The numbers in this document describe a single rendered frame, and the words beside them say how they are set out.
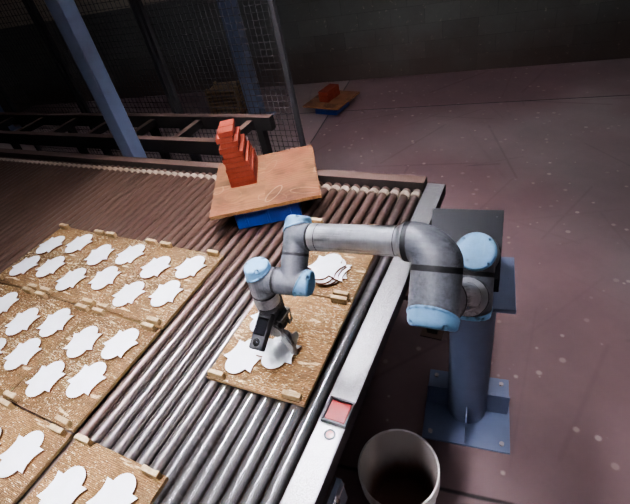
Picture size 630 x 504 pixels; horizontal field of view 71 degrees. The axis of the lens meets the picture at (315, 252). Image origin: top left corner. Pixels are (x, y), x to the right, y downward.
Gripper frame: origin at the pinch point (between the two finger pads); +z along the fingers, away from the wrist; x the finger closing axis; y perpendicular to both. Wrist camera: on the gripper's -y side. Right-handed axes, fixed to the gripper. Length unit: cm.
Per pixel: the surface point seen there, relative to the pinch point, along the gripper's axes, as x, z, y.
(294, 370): -7.6, 0.9, -4.8
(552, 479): -92, 93, 32
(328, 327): -11.7, 0.4, 13.8
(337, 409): -24.8, 1.5, -12.9
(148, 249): 87, 1, 37
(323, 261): 0.5, -3.3, 41.0
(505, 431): -72, 91, 47
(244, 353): 10.9, 0.3, -3.8
